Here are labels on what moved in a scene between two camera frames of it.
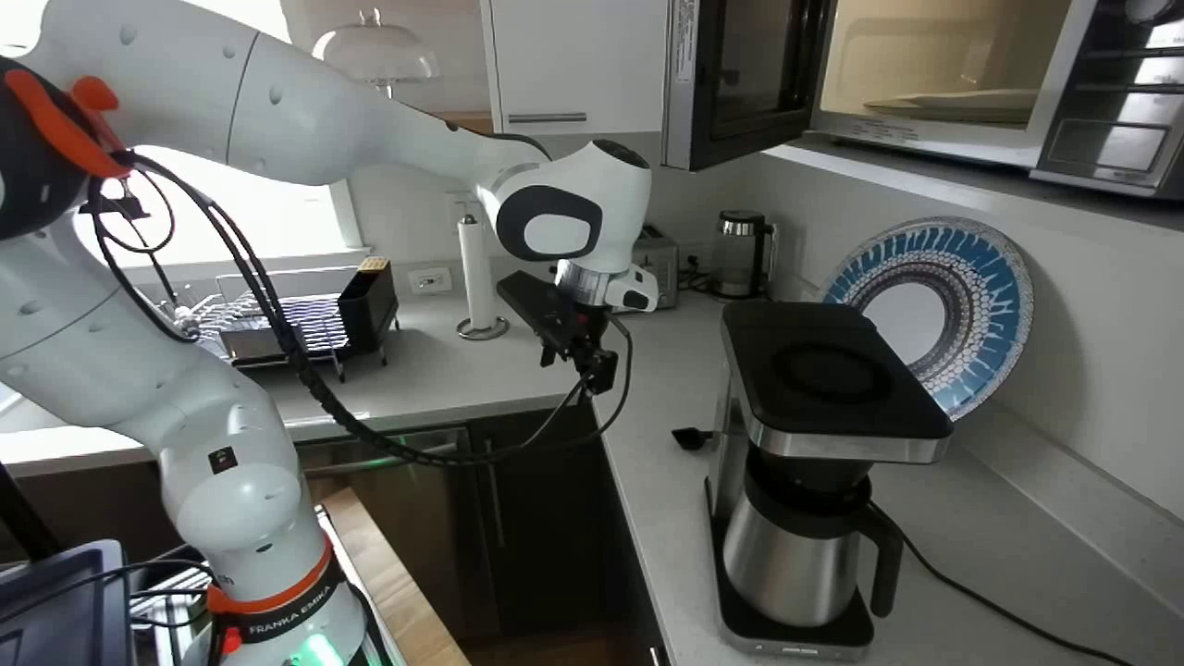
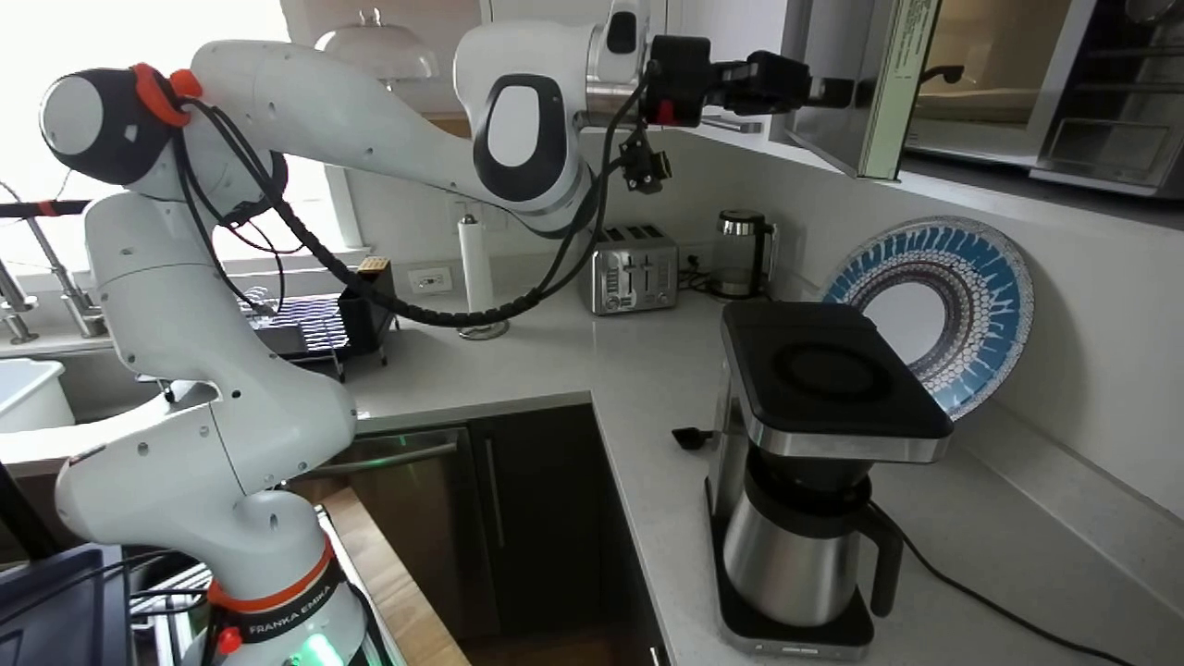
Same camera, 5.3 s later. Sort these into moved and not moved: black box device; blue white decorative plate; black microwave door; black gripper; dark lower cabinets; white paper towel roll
Moved: black gripper; black microwave door
Not moved: blue white decorative plate; white paper towel roll; dark lower cabinets; black box device
